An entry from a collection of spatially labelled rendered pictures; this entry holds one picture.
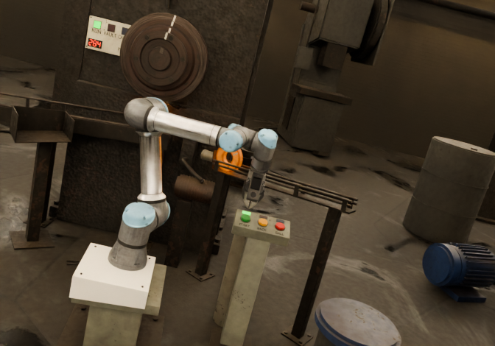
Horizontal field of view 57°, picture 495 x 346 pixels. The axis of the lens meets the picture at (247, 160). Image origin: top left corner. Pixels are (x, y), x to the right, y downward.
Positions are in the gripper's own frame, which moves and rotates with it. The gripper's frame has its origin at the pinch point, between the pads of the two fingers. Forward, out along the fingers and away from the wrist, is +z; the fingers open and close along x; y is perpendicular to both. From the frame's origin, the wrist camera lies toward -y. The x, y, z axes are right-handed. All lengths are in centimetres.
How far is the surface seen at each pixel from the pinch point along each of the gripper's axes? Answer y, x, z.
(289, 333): -5, -36, 68
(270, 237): -5.5, -11.8, 8.5
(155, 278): -21.2, 30.4, 31.0
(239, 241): 4.7, -0.6, 25.0
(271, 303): 18, -27, 77
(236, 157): 51, 10, 12
